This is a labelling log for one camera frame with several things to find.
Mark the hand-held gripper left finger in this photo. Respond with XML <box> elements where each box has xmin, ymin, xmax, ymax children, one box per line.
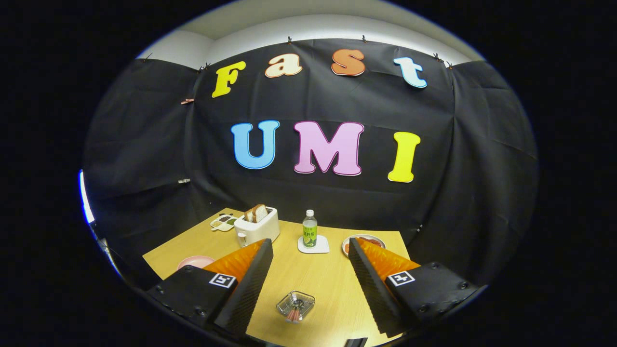
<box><xmin>146</xmin><ymin>239</ymin><xmax>274</xmax><ymax>336</ymax></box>

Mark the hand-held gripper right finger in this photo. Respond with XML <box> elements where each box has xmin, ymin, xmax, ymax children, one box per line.
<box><xmin>348</xmin><ymin>237</ymin><xmax>479</xmax><ymax>337</ymax></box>

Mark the white plate with food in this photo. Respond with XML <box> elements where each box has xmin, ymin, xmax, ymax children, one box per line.
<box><xmin>342</xmin><ymin>234</ymin><xmax>387</xmax><ymax>258</ymax></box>

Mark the pink round plate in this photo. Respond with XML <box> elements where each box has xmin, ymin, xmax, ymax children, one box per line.
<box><xmin>177</xmin><ymin>255</ymin><xmax>216</xmax><ymax>271</ymax></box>

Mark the white toaster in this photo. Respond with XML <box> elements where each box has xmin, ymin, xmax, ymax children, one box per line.
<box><xmin>234</xmin><ymin>206</ymin><xmax>281</xmax><ymax>247</ymax></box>

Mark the white square coaster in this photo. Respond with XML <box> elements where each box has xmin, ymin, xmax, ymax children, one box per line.
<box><xmin>297</xmin><ymin>235</ymin><xmax>330</xmax><ymax>254</ymax></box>

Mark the white divided snack dish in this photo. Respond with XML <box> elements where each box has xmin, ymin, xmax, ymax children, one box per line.
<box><xmin>210</xmin><ymin>214</ymin><xmax>238</xmax><ymax>232</ymax></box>

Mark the green drink bottle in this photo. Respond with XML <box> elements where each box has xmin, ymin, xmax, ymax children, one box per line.
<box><xmin>302</xmin><ymin>209</ymin><xmax>318</xmax><ymax>248</ymax></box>

